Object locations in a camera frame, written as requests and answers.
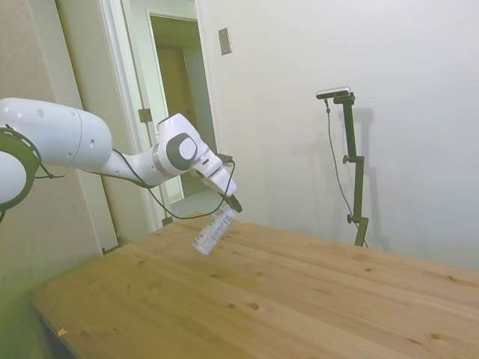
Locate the grey wall switch plate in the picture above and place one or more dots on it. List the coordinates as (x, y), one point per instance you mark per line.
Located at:
(225, 41)

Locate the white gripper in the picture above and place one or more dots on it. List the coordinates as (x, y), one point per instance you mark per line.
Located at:
(209, 166)

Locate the small orange scrap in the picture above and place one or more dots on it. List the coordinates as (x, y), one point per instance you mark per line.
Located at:
(62, 331)

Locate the brown wooden hallway door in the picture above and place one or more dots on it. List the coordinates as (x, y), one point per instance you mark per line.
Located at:
(172, 82)

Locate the grey exterior camera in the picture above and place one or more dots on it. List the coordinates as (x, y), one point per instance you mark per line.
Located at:
(334, 92)

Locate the beige door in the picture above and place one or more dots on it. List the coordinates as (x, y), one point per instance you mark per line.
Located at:
(45, 56)

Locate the white bottle with green cap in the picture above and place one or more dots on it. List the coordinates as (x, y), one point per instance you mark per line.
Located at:
(215, 232)

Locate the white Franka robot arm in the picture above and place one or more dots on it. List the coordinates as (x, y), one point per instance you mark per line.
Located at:
(67, 138)

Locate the metal door latch plate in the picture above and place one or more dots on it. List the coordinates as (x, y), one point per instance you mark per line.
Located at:
(144, 115)

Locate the black camera stand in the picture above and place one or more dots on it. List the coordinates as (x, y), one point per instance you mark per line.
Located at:
(357, 179)

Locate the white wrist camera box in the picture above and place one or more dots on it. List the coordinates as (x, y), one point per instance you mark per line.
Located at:
(224, 183)

